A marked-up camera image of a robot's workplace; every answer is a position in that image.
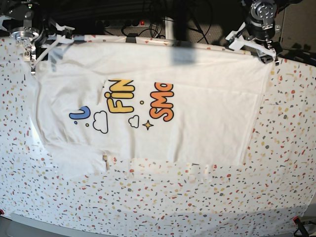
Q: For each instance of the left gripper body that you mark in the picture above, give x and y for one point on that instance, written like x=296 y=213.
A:
x=263 y=32

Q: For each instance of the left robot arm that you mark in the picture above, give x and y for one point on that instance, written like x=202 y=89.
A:
x=263 y=9

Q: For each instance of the black table clamp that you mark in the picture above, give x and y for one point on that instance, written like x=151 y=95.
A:
x=131 y=38

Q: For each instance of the terrazzo pattern tablecloth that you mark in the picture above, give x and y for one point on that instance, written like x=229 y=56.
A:
x=276 y=183

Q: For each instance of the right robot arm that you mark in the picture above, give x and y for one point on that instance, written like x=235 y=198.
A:
x=13 y=11

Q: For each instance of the white metal post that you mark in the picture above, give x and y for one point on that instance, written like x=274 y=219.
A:
x=169 y=28

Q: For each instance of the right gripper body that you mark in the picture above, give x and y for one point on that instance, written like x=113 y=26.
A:
x=31 y=35

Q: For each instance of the red clamp bottom right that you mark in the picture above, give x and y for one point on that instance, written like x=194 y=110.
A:
x=301 y=230

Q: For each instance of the white printed T-shirt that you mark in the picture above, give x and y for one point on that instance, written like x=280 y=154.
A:
x=97 y=100

